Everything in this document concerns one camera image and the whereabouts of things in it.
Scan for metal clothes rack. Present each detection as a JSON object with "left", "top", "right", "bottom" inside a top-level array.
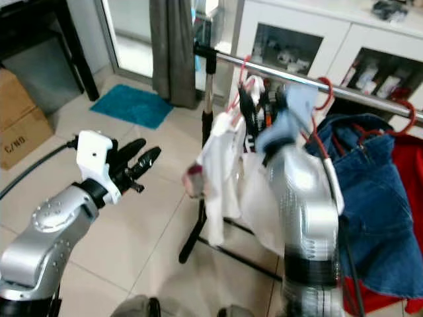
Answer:
[{"left": 178, "top": 41, "right": 423, "bottom": 283}]

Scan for white shirt black letters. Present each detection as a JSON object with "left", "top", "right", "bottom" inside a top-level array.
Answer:
[{"left": 184, "top": 74, "right": 290, "bottom": 257}]

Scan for small black object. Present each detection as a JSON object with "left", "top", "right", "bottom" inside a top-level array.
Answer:
[{"left": 372, "top": 0, "right": 409, "bottom": 23}]

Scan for grey curtain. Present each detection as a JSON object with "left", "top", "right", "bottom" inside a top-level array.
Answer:
[{"left": 149, "top": 0, "right": 198, "bottom": 110}]

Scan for glass sliding door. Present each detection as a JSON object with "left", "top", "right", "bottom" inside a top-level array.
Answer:
[{"left": 96, "top": 0, "right": 213, "bottom": 87}]

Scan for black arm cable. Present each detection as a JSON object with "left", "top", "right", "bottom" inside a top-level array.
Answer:
[
  {"left": 0, "top": 137, "right": 79, "bottom": 199},
  {"left": 330, "top": 172, "right": 365, "bottom": 317}
]

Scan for grey robot left leg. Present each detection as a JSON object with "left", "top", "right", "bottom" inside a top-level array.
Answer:
[{"left": 111, "top": 294, "right": 163, "bottom": 317}]

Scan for grey robot leg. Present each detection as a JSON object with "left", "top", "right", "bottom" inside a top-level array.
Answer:
[
  {"left": 215, "top": 304, "right": 258, "bottom": 317},
  {"left": 111, "top": 294, "right": 163, "bottom": 317}
]

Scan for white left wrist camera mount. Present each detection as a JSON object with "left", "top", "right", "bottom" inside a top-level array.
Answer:
[{"left": 76, "top": 130, "right": 122, "bottom": 205}]

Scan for plain cardboard box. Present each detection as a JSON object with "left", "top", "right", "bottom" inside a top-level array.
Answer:
[{"left": 0, "top": 66, "right": 34, "bottom": 136}]

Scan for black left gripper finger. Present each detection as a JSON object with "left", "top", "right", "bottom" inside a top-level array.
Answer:
[
  {"left": 131, "top": 146, "right": 163, "bottom": 180},
  {"left": 116, "top": 137, "right": 147, "bottom": 161}
]

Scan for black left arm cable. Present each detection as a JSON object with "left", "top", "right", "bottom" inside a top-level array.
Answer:
[{"left": 0, "top": 137, "right": 79, "bottom": 199}]

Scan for grey robot right leg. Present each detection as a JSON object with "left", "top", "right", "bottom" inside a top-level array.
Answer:
[{"left": 215, "top": 304, "right": 258, "bottom": 317}]

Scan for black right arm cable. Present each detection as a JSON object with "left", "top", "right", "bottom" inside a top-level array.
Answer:
[{"left": 330, "top": 172, "right": 365, "bottom": 317}]

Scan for white glass-door cabinet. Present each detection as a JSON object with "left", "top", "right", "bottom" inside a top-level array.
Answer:
[{"left": 228, "top": 0, "right": 423, "bottom": 136}]

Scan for grey metal case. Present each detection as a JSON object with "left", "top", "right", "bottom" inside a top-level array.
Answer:
[{"left": 3, "top": 38, "right": 81, "bottom": 116}]

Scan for black desk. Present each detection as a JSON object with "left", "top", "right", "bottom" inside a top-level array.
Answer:
[{"left": 0, "top": 0, "right": 101, "bottom": 103}]

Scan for blue denim garment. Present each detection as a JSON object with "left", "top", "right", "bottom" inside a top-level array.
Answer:
[{"left": 304, "top": 114, "right": 423, "bottom": 299}]

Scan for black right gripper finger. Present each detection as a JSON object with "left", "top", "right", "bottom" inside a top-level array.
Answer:
[{"left": 239, "top": 86, "right": 259, "bottom": 127}]

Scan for cardboard box printed C/NO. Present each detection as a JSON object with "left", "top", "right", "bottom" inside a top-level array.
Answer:
[{"left": 0, "top": 109, "right": 49, "bottom": 171}]

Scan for red clothes hanger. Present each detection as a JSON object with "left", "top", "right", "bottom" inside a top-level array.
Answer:
[
  {"left": 391, "top": 97, "right": 418, "bottom": 137},
  {"left": 304, "top": 76, "right": 338, "bottom": 159},
  {"left": 227, "top": 55, "right": 265, "bottom": 120}
]

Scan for teal floor mat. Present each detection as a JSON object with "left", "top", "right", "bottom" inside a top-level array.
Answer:
[{"left": 89, "top": 84, "right": 174, "bottom": 131}]

